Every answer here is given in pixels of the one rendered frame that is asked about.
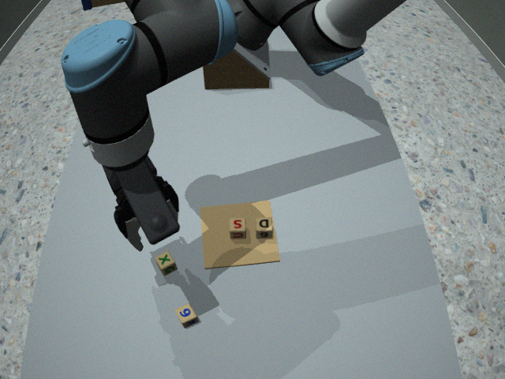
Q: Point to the tan square mat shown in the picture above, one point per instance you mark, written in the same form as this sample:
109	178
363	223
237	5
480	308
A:
220	251

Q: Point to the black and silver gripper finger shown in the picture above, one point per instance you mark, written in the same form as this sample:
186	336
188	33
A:
129	227
171	198

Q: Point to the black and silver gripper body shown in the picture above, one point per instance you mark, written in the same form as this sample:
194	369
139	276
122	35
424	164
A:
115	186

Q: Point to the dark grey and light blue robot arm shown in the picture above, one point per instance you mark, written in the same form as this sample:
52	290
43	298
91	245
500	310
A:
109	69

